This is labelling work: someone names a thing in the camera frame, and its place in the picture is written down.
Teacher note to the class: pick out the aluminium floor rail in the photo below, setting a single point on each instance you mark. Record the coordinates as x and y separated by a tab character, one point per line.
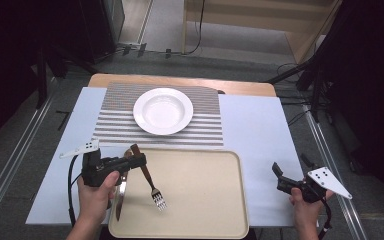
333	153
11	163

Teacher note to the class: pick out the beige plastic tray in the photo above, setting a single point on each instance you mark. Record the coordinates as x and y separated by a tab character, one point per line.
193	196

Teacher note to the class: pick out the power strip with plugs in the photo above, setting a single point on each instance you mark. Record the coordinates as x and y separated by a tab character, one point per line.
136	48

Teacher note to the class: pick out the white deep plate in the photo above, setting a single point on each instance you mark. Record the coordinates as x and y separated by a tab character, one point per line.
163	111

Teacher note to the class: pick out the black metal stand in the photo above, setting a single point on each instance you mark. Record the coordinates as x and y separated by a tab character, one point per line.
41	76
313	76

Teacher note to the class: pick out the light wooden furniture frame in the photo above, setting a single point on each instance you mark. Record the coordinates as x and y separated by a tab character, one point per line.
256	15

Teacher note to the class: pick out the person's right hand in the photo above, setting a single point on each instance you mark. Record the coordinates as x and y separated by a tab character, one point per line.
306	211

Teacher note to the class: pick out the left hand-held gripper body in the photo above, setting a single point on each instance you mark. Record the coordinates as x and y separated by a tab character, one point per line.
96	170

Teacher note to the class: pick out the person's left hand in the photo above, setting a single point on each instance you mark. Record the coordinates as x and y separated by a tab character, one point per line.
95	203

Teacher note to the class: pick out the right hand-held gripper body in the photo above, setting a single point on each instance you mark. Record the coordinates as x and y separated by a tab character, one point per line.
325	180

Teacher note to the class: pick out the black cabinet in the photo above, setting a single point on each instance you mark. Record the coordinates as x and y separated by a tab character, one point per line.
103	26

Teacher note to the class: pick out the grey striped placemat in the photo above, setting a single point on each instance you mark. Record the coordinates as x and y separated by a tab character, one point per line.
113	130

